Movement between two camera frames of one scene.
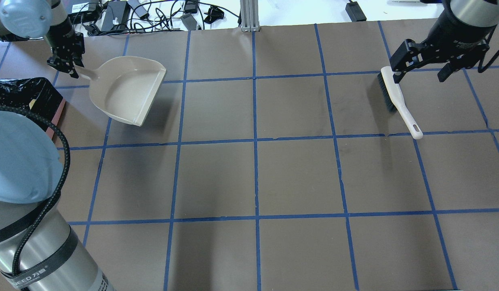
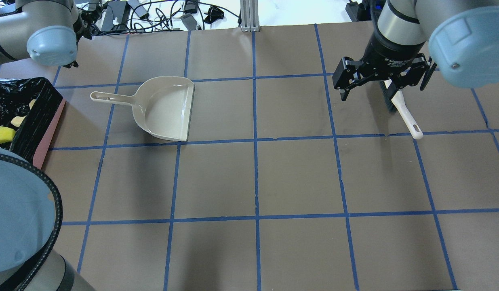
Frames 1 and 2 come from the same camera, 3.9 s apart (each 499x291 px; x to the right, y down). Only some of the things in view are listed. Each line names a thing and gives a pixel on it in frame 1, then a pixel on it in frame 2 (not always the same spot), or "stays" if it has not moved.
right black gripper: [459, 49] → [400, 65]
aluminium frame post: [249, 15] stays
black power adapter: [355, 12] stays
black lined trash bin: [36, 94] stays
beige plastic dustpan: [124, 87] → [162, 106]
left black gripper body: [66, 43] → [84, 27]
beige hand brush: [392, 95] stays
